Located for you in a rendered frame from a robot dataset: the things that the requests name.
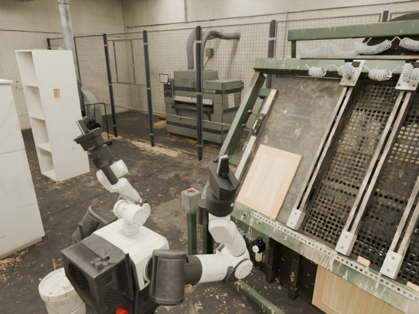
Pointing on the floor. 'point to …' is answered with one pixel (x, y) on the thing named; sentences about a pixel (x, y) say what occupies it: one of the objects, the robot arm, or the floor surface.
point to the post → (192, 234)
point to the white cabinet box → (53, 111)
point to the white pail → (60, 294)
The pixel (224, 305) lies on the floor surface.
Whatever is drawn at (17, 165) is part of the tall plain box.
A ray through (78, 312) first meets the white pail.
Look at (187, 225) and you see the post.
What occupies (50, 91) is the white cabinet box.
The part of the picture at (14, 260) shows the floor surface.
